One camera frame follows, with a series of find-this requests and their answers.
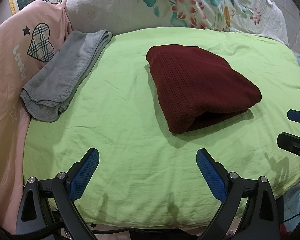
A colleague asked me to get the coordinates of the dark red knit sweater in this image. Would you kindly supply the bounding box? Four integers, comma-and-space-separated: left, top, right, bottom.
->
146, 44, 262, 134

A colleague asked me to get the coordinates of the grey folded towel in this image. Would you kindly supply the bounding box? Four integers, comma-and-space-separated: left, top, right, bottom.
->
20, 30, 113, 122

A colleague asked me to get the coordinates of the white floral quilt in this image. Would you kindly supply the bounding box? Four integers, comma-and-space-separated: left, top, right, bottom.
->
65, 0, 288, 44

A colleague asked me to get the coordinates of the light green bed sheet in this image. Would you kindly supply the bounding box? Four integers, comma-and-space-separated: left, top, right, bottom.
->
23, 27, 300, 228

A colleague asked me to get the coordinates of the pink heart print quilt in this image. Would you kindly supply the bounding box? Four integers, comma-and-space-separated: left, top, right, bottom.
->
0, 0, 72, 233

